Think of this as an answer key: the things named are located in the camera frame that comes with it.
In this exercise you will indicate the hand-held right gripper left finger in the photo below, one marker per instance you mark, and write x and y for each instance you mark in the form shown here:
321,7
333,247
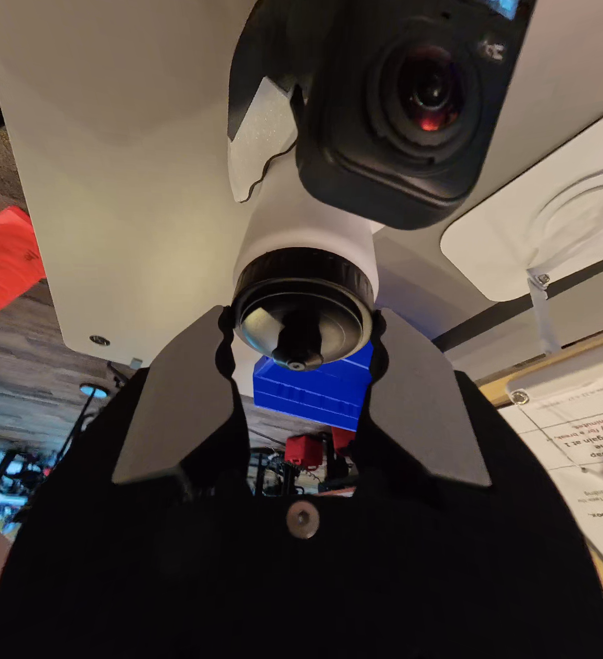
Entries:
173,407

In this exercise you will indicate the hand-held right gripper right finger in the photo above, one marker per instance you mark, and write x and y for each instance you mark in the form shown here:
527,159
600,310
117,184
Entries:
430,412

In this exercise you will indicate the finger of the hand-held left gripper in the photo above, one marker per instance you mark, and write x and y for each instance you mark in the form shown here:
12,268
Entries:
260,134

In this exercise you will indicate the white bottle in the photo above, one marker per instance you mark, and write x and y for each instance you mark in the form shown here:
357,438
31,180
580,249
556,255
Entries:
302,227

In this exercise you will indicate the blue plastic bin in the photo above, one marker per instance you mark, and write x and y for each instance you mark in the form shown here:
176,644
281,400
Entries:
317,391

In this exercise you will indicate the black bottle lid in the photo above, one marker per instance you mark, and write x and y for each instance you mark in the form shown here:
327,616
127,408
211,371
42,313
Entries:
302,309

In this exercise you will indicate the wooden display board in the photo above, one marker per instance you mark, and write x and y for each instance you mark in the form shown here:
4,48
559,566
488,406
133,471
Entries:
492,386

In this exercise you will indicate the black round base pole stand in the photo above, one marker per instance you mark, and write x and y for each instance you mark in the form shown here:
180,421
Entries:
91,391

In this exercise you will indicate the red container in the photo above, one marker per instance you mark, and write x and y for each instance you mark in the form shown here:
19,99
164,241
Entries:
304,448

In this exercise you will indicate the printed paper sheet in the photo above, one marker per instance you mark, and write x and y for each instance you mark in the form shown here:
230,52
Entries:
579,453

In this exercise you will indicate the clear round stand foot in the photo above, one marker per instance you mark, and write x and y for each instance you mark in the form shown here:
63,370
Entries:
590,211

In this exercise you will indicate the orange traffic cone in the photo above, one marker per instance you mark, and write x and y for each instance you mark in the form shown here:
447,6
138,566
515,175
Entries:
3,263

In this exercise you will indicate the white stand post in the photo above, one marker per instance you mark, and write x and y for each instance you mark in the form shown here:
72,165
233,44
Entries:
543,309

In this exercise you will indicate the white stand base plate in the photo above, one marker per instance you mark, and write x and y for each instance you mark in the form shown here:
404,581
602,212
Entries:
487,247

